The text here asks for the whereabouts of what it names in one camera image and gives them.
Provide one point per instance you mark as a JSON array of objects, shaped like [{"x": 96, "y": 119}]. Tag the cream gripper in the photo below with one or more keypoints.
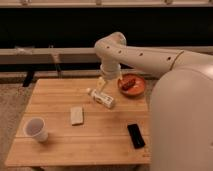
[{"x": 101, "y": 83}]

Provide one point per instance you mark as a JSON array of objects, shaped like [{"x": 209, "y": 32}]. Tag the white sponge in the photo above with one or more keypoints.
[{"x": 77, "y": 116}]

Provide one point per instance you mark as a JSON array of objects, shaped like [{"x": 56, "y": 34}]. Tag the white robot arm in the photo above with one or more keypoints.
[{"x": 181, "y": 103}]

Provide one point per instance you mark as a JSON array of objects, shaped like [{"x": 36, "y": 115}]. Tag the white plastic bottle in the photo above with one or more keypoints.
[{"x": 101, "y": 98}]

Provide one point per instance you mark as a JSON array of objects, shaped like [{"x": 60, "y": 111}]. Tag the brown food in bowl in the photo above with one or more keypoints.
[{"x": 130, "y": 83}]

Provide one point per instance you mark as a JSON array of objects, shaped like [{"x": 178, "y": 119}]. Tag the red bowl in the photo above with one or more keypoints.
[{"x": 137, "y": 90}]

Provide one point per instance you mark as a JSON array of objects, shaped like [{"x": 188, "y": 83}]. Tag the black remote control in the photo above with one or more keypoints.
[{"x": 136, "y": 137}]

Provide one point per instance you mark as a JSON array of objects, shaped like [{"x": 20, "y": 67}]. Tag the white paper cup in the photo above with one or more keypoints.
[{"x": 35, "y": 129}]

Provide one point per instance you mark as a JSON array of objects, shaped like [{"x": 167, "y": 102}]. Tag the grey metal rail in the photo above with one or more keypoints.
[{"x": 50, "y": 55}]

